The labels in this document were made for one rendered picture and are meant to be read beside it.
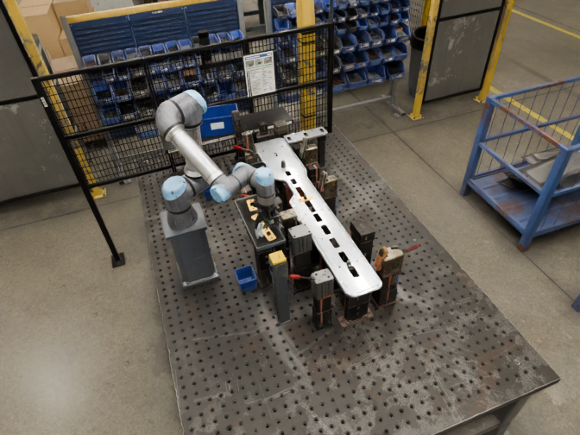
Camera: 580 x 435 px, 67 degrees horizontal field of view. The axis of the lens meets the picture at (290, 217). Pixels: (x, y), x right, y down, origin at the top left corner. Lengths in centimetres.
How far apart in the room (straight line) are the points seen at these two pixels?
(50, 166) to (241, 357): 283
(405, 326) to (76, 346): 220
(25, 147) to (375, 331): 326
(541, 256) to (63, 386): 350
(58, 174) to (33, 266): 88
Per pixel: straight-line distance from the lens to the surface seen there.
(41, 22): 627
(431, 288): 245
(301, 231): 209
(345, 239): 221
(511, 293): 353
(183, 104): 190
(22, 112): 417
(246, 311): 232
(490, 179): 421
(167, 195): 211
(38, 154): 436
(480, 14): 525
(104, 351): 329
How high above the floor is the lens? 257
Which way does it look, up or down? 42 degrees down
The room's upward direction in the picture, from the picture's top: 4 degrees counter-clockwise
